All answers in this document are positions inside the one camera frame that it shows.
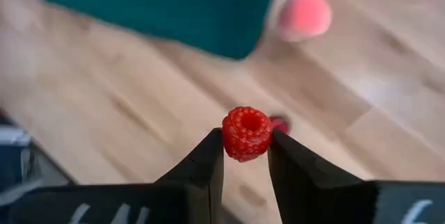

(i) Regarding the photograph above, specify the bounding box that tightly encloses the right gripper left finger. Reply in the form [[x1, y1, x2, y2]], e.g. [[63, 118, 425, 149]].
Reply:
[[6, 128, 225, 224]]

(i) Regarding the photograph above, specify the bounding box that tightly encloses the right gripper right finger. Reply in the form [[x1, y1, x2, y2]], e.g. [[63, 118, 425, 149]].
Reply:
[[266, 128, 445, 224]]

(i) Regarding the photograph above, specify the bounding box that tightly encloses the red toy raspberry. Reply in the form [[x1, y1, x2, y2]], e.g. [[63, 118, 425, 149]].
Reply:
[[221, 106, 274, 163]]

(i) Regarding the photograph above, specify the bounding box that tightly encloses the pink toy peach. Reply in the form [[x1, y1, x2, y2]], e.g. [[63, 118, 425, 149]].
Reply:
[[277, 0, 334, 43]]

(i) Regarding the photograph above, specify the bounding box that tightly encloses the small dark red fruit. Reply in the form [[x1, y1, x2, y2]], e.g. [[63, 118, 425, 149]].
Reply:
[[269, 114, 291, 136]]

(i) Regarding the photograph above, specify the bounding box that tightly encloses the dark green cloth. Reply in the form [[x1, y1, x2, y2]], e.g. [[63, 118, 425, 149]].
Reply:
[[36, 0, 282, 61]]

